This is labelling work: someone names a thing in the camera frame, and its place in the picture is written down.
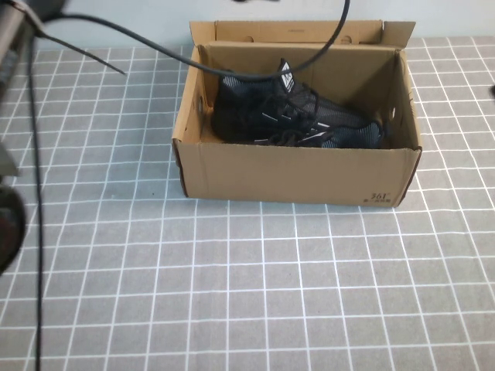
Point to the thin black zip tie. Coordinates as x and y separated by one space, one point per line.
85 54

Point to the grey checked tablecloth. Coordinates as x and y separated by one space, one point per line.
193 290

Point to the brown cardboard shoe box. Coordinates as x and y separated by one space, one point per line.
294 174

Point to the black sneaker with upright tongue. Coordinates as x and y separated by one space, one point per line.
247 108

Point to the black knit sneaker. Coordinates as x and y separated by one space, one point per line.
356 135

